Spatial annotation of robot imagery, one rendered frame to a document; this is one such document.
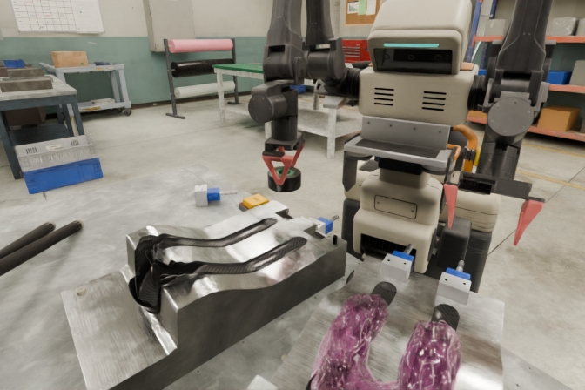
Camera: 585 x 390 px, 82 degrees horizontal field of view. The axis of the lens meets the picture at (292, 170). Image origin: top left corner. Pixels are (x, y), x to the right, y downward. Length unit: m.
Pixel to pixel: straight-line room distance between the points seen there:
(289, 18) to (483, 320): 0.65
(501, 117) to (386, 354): 0.38
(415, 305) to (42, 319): 0.70
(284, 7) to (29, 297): 0.79
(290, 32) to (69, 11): 6.35
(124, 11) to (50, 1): 1.08
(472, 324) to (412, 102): 0.52
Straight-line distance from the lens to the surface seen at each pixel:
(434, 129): 0.90
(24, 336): 0.83
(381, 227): 1.02
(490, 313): 0.72
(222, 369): 0.64
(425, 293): 0.71
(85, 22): 6.99
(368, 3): 7.35
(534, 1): 0.67
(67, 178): 3.77
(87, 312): 0.72
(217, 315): 0.60
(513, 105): 0.59
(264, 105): 0.66
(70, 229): 1.06
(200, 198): 1.10
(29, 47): 6.90
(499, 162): 0.64
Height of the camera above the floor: 1.30
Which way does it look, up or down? 22 degrees down
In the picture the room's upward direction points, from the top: straight up
